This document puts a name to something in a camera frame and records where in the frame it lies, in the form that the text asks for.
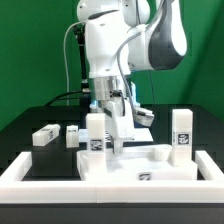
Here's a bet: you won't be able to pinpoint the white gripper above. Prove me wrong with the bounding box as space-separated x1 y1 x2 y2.
104 99 154 154

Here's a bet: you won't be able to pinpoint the white desk top panel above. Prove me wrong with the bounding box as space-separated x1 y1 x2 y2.
77 144 197 182

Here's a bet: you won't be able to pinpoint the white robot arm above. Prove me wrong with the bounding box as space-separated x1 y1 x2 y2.
77 0 187 153

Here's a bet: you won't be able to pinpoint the white marker tag sheet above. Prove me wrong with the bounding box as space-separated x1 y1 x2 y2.
78 128 153 143

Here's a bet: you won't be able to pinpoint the black cables at base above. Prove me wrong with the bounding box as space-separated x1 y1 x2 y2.
44 89 84 108

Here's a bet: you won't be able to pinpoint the white U-shaped frame fixture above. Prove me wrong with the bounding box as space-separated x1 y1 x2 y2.
0 151 224 204

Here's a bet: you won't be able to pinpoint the white camera cable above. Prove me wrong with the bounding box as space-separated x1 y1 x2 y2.
63 20 88 107

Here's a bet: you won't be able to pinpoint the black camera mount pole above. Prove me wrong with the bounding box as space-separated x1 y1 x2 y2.
77 28 90 96

